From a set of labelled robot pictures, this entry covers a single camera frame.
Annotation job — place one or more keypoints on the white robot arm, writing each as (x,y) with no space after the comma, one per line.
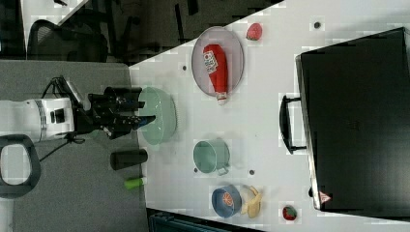
(26,123)

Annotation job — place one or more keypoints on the black toaster oven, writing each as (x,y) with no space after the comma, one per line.
(355,105)

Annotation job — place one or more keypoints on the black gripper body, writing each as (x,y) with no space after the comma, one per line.
(108,113)

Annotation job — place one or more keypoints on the red ketchup bottle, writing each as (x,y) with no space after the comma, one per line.
(216,66)

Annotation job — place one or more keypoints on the red strawberry near oven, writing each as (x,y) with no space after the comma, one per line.
(289,213)

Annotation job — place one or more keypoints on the green metal cup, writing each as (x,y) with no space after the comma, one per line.
(211,156)

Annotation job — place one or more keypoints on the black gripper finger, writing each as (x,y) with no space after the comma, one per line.
(141,121)
(136,105)

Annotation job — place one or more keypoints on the orange slice toy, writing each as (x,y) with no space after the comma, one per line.
(227,199)

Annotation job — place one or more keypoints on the red strawberry near plate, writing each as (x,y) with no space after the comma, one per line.
(254,32)

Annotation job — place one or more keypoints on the green perforated colander basket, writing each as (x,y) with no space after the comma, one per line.
(159,104)

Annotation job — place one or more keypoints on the black oven door handle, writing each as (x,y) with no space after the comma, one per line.
(285,124)

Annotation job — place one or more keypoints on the grey round plate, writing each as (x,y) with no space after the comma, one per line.
(233,53)

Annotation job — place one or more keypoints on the blue bowl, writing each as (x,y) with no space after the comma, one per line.
(220,208)

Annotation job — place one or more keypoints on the black office chair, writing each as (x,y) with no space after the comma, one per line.
(50,42)

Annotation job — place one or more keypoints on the yellow banana toy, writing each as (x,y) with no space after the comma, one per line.
(252,207)

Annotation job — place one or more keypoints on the black cylinder post lower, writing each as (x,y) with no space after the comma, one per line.
(124,159)

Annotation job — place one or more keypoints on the black cylinder post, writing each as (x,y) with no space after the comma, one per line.
(124,159)
(123,93)

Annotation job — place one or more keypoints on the black cylinder post upper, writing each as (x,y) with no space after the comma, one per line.
(123,93)

